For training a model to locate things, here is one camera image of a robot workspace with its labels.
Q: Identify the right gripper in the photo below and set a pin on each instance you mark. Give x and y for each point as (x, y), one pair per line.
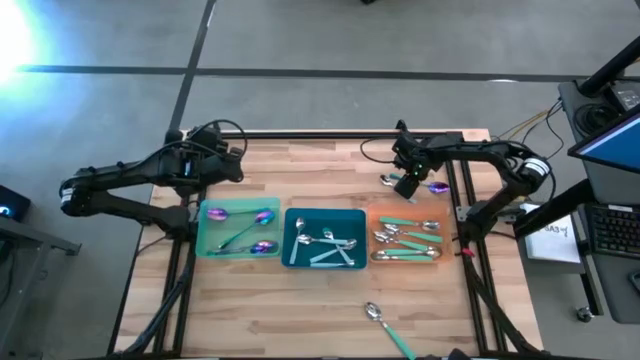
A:
(415, 162)

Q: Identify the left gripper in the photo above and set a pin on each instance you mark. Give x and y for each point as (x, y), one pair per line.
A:
(215, 167)

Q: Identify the iridescent rainbow spoon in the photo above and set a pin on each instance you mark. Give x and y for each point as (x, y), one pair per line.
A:
(218, 214)
(439, 188)
(265, 218)
(264, 247)

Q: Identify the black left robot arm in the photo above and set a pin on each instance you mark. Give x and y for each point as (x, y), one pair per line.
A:
(125, 172)

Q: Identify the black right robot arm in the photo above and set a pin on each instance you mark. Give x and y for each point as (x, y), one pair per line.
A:
(480, 149)

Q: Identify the orange translucent plastic bin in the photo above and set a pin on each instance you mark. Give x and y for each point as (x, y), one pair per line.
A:
(375, 212)

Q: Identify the mint translucent plastic bin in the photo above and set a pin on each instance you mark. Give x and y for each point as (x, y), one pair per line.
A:
(205, 235)

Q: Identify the dark teal plastic bin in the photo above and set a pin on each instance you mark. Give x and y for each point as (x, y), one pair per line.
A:
(320, 217)

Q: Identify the white paper sheet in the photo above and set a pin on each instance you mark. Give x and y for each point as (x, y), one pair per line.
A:
(555, 245)

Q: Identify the person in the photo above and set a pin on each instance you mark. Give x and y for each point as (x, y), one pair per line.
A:
(457, 354)

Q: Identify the grey computer desk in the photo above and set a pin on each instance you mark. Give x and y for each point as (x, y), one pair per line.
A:
(607, 190)

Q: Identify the grey metal side table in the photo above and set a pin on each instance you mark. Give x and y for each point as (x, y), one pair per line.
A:
(50, 245)

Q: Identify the computer monitor blue screen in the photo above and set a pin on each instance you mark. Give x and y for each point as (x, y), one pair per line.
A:
(615, 145)

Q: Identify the black computer keyboard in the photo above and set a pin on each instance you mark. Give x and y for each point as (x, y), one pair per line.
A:
(615, 230)

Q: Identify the desk caster wheel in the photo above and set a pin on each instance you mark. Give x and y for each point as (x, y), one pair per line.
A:
(584, 314)

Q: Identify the black device blue light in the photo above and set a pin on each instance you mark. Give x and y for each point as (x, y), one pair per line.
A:
(12, 205)

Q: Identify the black power adapter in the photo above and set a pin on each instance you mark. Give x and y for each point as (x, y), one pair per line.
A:
(627, 95)

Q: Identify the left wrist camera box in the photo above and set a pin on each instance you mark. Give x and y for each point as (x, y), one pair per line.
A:
(210, 137)

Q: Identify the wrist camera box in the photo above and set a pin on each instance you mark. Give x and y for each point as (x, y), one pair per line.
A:
(401, 147)
(210, 137)

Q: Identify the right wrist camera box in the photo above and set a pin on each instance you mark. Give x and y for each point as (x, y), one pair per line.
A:
(401, 147)

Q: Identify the grey metal base plate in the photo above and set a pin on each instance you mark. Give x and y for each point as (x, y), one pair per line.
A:
(461, 212)

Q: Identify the black frame clamp knob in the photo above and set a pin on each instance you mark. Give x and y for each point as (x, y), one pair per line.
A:
(401, 126)

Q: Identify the black aluminium table frame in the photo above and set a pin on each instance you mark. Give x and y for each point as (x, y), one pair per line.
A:
(325, 135)

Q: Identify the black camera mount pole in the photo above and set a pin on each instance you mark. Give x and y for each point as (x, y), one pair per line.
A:
(560, 205)
(610, 67)

